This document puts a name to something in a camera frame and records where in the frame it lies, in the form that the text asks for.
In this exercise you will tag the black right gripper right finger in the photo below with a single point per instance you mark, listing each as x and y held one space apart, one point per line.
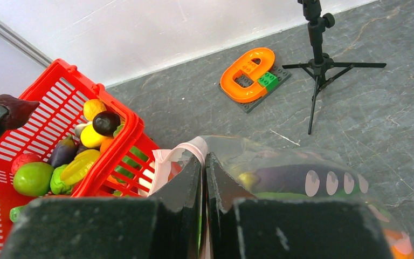
243 226

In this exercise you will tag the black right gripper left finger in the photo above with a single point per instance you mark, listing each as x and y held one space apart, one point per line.
164 225

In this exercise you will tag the dark red passion fruit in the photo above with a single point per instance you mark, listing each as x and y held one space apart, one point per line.
19 111

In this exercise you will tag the clear dotted zip bag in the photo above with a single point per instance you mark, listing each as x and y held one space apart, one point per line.
299 173

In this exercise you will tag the green toy bell pepper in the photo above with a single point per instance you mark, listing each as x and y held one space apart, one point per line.
129 161

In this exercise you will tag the red strawberry toy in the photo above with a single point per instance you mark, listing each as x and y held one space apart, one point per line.
23 159

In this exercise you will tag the red plastic shopping basket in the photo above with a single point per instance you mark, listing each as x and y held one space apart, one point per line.
62 91

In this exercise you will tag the green toy apple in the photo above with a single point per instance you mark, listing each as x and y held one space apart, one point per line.
33 179

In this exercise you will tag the purple toy fig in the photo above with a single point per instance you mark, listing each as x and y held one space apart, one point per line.
64 152

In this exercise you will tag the white toy garlic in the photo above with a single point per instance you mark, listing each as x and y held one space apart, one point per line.
79 128

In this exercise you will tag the light green toy cabbage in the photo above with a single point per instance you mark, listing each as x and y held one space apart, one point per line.
58 186

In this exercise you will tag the yellow toy starfruit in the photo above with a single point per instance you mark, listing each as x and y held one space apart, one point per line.
79 167

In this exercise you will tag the yellow toy lemon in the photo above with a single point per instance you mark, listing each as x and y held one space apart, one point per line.
90 138

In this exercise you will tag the orange yellow round fruit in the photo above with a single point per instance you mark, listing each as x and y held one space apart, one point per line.
93 107

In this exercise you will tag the dark avocado toy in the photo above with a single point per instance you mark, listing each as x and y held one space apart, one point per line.
105 123

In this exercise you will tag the orange letter e block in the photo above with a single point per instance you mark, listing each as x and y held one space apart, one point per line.
255 65

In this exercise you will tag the black microphone tripod stand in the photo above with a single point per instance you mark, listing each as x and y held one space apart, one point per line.
322 68

